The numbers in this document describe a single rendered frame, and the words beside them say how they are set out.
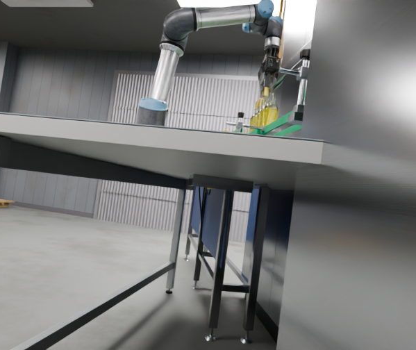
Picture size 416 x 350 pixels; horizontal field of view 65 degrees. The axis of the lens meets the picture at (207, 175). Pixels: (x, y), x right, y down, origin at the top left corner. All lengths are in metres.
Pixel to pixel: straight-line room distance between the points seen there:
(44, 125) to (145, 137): 0.19
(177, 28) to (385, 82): 1.22
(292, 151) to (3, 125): 0.49
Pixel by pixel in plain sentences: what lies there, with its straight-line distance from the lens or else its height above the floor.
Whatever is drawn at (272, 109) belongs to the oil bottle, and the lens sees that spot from 1.52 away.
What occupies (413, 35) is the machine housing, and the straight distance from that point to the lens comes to 0.38.
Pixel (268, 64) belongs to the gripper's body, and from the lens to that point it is 1.65.
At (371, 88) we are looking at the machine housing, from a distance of 0.41.
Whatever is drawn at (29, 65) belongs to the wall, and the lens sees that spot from 6.81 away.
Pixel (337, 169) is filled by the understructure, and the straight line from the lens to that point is 0.44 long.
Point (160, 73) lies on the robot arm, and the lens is 1.56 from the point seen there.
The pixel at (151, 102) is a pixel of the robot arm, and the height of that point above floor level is 0.99.
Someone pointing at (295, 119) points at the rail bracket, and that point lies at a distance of 0.76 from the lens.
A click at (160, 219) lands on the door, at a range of 5.05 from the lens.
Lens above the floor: 0.66
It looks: 3 degrees up
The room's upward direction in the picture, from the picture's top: 7 degrees clockwise
